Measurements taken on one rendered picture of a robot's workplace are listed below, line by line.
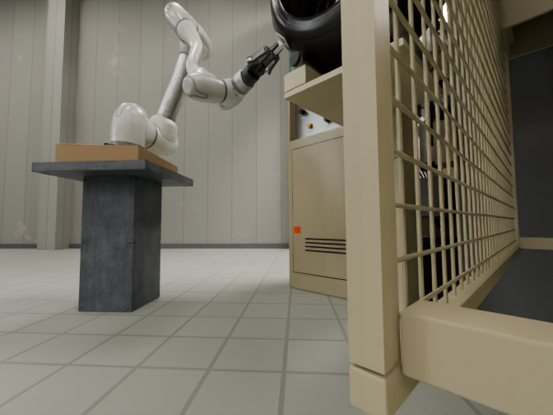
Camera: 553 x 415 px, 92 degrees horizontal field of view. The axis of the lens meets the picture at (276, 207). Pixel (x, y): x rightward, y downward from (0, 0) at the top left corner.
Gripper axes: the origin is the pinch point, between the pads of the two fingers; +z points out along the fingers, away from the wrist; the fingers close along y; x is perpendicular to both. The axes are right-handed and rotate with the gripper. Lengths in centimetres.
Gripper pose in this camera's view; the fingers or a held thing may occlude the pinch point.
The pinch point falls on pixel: (280, 44)
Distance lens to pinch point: 121.3
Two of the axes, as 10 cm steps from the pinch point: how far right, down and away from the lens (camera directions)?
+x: 1.8, 9.5, -2.4
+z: 6.9, -3.0, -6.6
